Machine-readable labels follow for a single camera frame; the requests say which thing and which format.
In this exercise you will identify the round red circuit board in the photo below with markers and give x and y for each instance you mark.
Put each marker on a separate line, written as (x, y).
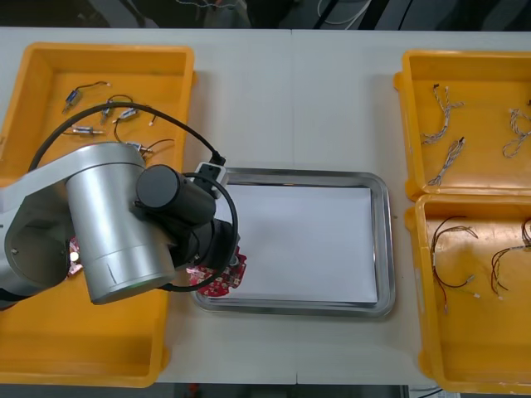
(215, 284)
(74, 267)

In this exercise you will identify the silver and black left arm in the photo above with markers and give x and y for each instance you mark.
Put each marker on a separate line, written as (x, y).
(103, 207)

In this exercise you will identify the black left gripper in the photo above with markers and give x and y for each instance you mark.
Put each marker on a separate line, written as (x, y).
(222, 244)

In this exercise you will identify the yellow-orange plastic bin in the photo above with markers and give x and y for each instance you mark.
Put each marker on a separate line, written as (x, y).
(137, 62)
(477, 124)
(62, 344)
(469, 352)

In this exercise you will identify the steel tray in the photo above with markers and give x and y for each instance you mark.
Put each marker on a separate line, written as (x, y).
(383, 248)

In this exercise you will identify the blue label metal solenoid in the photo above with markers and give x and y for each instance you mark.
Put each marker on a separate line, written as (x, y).
(83, 130)
(134, 146)
(126, 113)
(71, 99)
(104, 113)

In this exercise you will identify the white paper sheet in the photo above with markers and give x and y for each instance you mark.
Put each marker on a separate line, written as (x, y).
(307, 240)

